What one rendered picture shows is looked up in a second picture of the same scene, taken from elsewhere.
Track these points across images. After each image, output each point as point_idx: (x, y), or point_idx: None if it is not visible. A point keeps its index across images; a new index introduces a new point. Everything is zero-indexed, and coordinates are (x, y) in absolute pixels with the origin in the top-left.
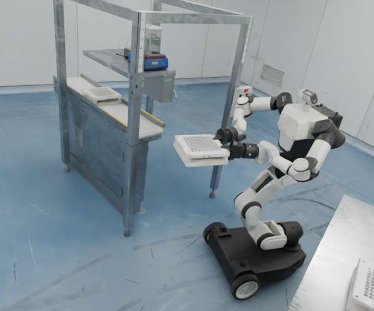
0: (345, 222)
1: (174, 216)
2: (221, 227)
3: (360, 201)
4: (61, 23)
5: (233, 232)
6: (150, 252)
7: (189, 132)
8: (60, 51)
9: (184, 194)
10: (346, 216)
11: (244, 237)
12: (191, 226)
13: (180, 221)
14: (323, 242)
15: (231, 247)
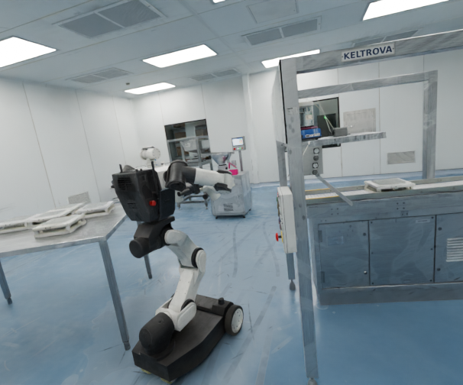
0: (108, 224)
1: (294, 324)
2: (221, 297)
3: (89, 237)
4: (425, 109)
5: (215, 317)
6: (263, 292)
7: None
8: (424, 139)
9: (336, 357)
10: (107, 226)
11: (202, 320)
12: (270, 328)
13: (283, 325)
14: (124, 214)
15: (203, 302)
